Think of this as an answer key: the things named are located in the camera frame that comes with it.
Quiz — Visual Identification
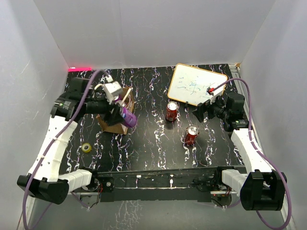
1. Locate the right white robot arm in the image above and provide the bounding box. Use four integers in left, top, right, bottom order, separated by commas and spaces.
193, 93, 286, 211

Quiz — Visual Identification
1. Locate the red soda can front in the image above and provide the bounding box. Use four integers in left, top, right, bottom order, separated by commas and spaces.
184, 125, 200, 145

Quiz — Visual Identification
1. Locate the small whiteboard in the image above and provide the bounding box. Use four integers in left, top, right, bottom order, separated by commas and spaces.
167, 64, 228, 106

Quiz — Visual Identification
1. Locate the yellow tape roll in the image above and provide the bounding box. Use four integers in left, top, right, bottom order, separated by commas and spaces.
81, 143, 92, 153

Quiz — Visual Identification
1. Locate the pink marker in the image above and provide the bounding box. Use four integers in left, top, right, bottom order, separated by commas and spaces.
68, 67, 92, 72

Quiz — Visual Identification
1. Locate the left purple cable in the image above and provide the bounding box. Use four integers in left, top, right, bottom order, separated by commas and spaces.
22, 69, 113, 230

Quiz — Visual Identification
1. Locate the brown canvas tote bag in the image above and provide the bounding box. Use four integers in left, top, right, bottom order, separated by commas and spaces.
96, 87, 135, 135

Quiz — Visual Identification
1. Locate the purple cable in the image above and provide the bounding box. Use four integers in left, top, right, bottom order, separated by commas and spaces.
207, 78, 293, 229
22, 69, 113, 230

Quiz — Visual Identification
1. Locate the red soda can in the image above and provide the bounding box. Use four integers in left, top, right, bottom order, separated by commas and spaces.
184, 125, 200, 145
165, 102, 179, 122

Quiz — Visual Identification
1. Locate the purple soda can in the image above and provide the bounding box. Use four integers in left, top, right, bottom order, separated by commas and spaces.
120, 107, 137, 128
116, 100, 126, 107

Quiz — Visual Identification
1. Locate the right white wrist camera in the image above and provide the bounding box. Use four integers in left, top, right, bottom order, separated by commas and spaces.
207, 83, 224, 104

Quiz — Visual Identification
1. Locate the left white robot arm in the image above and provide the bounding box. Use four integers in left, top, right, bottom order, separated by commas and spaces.
17, 77, 123, 204

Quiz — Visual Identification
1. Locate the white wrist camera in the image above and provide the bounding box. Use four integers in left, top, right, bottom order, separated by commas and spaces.
94, 81, 123, 104
207, 83, 224, 104

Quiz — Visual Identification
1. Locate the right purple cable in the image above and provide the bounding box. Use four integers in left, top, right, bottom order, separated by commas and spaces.
207, 78, 293, 229

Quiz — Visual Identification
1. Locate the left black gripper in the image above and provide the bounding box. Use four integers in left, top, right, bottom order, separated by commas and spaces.
83, 92, 125, 125

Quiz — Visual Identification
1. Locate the purple soda can front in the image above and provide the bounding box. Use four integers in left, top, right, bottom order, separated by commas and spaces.
120, 107, 137, 128

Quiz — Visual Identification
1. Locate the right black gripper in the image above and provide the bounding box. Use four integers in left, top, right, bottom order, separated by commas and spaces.
193, 93, 230, 122

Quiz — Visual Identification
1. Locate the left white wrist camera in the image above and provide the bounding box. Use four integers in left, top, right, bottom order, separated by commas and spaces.
94, 81, 123, 104

